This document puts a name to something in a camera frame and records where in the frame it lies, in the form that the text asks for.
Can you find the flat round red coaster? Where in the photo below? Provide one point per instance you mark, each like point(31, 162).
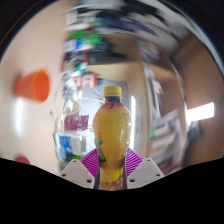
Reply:
point(22, 160)

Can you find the green plastic jar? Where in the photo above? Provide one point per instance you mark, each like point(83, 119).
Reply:
point(83, 35)

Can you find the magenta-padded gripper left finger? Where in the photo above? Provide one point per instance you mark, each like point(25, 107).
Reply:
point(88, 163)

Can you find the white and blue box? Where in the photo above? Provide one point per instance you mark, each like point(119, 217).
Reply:
point(73, 145)

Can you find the white bar desk lamp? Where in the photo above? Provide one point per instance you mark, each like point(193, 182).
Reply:
point(133, 116)

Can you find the yellow juice bottle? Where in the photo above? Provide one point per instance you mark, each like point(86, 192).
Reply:
point(112, 133)

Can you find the orange plastic cup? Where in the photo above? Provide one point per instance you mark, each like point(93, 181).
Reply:
point(33, 86)

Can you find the ceiling tube light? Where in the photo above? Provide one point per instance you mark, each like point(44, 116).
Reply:
point(200, 112)

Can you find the red and white can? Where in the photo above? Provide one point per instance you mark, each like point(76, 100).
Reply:
point(85, 81)

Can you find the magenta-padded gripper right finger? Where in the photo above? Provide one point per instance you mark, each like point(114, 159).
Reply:
point(135, 162)

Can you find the magenta packet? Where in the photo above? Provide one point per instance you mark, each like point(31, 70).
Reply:
point(76, 122)

